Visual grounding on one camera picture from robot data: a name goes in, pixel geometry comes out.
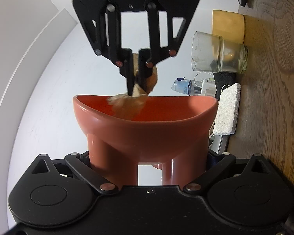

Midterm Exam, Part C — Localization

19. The coral footed ceramic bowl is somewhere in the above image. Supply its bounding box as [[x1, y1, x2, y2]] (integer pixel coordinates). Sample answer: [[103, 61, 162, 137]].
[[73, 95, 218, 187]]

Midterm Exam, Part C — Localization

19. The blue water bottle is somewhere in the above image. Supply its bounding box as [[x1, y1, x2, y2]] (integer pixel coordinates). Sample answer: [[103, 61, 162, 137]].
[[171, 78, 191, 96]]

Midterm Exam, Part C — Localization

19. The white sponge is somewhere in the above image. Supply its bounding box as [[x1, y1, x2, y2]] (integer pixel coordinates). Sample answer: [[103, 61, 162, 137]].
[[213, 83, 241, 135]]

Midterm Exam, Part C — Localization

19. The yellow round container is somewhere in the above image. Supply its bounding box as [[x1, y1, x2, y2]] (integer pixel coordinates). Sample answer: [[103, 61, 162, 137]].
[[212, 10, 245, 44]]

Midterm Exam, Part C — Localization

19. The clear glass jar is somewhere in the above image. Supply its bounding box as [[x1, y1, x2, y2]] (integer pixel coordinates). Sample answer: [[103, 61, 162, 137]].
[[192, 31, 248, 74]]

